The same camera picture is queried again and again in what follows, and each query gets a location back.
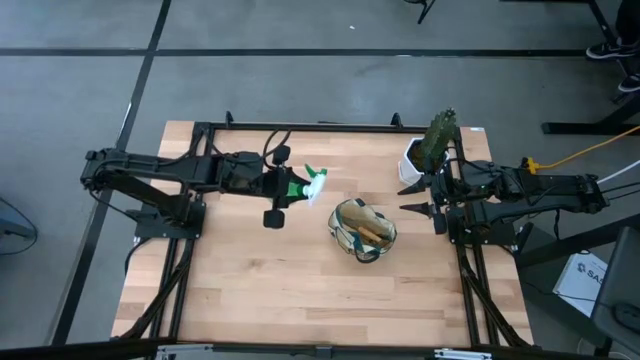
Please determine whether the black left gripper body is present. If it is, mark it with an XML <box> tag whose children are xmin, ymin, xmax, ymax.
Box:
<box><xmin>262</xmin><ymin>164</ymin><xmax>296</xmax><ymax>230</ymax></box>

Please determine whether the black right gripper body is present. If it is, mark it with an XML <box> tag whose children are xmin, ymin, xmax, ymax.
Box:
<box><xmin>429</xmin><ymin>167</ymin><xmax>464</xmax><ymax>235</ymax></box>

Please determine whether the green spray bottle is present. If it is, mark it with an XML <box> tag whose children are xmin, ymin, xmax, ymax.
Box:
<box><xmin>287</xmin><ymin>163</ymin><xmax>329</xmax><ymax>206</ymax></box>

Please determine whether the cream and green gardening bag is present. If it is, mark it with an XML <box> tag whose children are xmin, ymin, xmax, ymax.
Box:
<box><xmin>327</xmin><ymin>197</ymin><xmax>399</xmax><ymax>265</ymax></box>

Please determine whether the white plant pot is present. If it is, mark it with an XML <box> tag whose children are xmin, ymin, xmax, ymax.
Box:
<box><xmin>397</xmin><ymin>137</ymin><xmax>451</xmax><ymax>187</ymax></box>

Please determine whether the green cactus plant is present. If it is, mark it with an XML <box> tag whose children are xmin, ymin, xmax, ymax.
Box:
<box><xmin>418</xmin><ymin>107</ymin><xmax>459</xmax><ymax>174</ymax></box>

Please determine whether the white printed box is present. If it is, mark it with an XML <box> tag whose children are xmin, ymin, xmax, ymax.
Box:
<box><xmin>552</xmin><ymin>251</ymin><xmax>609</xmax><ymax>319</ymax></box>

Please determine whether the black chair leg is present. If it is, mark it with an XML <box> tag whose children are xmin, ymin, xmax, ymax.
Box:
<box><xmin>404</xmin><ymin>0</ymin><xmax>436</xmax><ymax>25</ymax></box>

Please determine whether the person's shoe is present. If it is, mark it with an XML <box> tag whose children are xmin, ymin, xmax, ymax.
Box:
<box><xmin>585</xmin><ymin>40</ymin><xmax>640</xmax><ymax>62</ymax></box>
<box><xmin>617</xmin><ymin>73</ymin><xmax>640</xmax><ymax>94</ymax></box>

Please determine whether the person's leg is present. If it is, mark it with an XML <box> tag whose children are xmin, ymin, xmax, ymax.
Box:
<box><xmin>614</xmin><ymin>0</ymin><xmax>640</xmax><ymax>46</ymax></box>

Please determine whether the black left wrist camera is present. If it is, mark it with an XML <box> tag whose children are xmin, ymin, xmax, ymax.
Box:
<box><xmin>271</xmin><ymin>144</ymin><xmax>293</xmax><ymax>166</ymax></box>

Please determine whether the black camera cable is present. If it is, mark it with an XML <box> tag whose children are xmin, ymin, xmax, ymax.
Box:
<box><xmin>263</xmin><ymin>128</ymin><xmax>292</xmax><ymax>157</ymax></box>

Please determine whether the yellow power cable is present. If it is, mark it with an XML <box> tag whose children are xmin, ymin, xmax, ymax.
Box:
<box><xmin>522</xmin><ymin>124</ymin><xmax>640</xmax><ymax>174</ymax></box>

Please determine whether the silver metal bracket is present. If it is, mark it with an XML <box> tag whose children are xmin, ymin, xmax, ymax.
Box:
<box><xmin>154</xmin><ymin>343</ymin><xmax>214</xmax><ymax>360</ymax></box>
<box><xmin>433</xmin><ymin>348</ymin><xmax>494</xmax><ymax>360</ymax></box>

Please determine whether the white cable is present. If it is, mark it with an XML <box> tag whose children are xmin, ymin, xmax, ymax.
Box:
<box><xmin>597</xmin><ymin>159</ymin><xmax>640</xmax><ymax>185</ymax></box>

